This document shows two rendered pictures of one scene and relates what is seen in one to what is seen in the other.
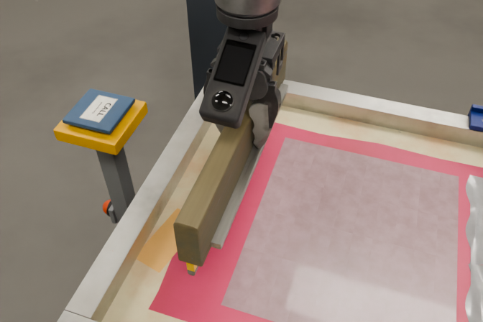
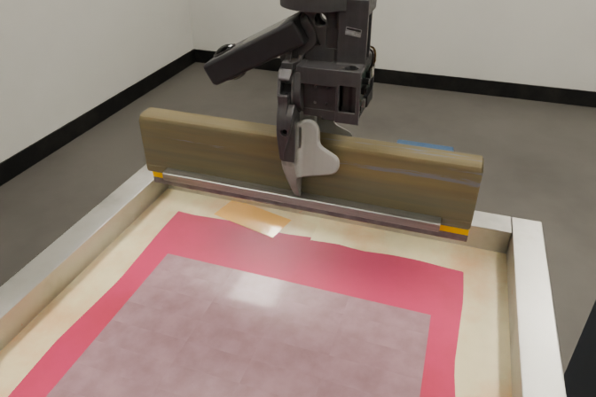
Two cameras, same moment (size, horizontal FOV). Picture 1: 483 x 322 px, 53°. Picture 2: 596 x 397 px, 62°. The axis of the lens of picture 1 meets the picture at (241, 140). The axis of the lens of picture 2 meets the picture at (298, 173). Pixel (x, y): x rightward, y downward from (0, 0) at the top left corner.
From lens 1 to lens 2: 71 cm
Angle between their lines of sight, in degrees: 69
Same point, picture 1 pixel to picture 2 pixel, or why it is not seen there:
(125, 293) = (197, 198)
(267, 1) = not seen: outside the picture
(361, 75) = not seen: outside the picture
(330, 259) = (201, 350)
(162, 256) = (231, 214)
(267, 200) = (302, 291)
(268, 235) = (247, 290)
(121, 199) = not seen: hidden behind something
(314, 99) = (517, 336)
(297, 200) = (303, 321)
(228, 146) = (241, 126)
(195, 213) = (157, 112)
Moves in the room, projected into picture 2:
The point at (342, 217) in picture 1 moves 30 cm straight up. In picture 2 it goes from (270, 373) to (257, 91)
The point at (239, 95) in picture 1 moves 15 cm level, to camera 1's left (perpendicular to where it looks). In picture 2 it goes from (226, 52) to (241, 15)
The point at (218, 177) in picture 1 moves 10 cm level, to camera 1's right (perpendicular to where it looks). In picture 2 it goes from (197, 122) to (178, 167)
